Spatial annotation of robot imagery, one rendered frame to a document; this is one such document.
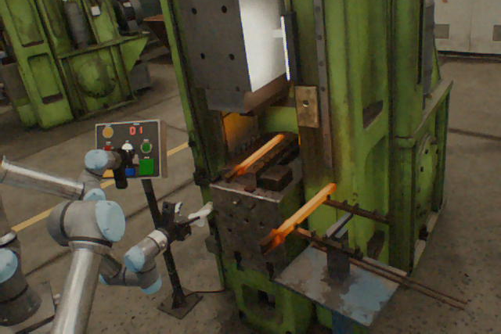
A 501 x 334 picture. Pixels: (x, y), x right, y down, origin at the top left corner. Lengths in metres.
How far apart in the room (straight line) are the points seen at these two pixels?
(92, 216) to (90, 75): 5.24
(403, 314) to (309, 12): 1.68
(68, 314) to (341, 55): 1.20
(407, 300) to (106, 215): 1.86
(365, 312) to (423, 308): 1.07
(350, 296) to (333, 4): 1.03
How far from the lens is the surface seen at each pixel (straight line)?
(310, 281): 1.69
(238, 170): 1.86
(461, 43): 6.93
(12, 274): 1.70
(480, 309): 2.68
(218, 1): 1.67
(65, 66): 6.36
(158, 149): 2.06
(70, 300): 1.24
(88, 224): 1.25
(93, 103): 6.54
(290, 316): 2.24
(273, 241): 1.46
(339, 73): 1.65
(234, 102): 1.75
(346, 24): 1.58
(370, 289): 1.66
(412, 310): 2.60
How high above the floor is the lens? 1.88
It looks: 25 degrees down
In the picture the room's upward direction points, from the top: 9 degrees counter-clockwise
